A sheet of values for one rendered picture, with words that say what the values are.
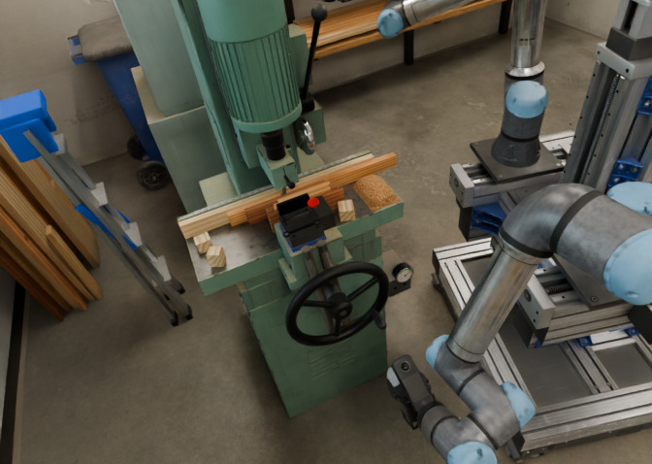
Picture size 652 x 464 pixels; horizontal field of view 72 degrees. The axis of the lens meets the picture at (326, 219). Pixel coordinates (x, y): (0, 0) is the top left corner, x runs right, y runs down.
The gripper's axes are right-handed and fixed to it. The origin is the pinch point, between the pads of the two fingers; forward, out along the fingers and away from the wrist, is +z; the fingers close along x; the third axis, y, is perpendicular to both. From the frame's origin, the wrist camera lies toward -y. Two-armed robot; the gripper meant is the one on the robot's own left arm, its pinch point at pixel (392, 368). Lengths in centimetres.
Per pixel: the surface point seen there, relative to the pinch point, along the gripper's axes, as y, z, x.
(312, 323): -1.6, 37.5, -10.4
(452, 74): -57, 241, 190
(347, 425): 51, 54, -9
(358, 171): -44, 31, 17
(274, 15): -85, 0, -2
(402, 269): -12.3, 24.8, 19.1
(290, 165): -53, 21, -4
